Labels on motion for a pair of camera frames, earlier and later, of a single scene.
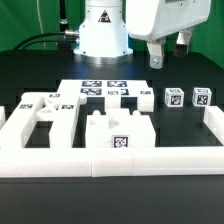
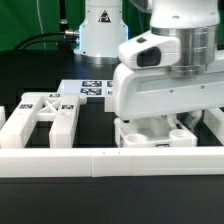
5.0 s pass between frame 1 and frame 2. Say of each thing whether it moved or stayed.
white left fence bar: stayed
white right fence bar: stayed
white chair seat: moved
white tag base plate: stayed
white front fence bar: stayed
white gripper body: moved
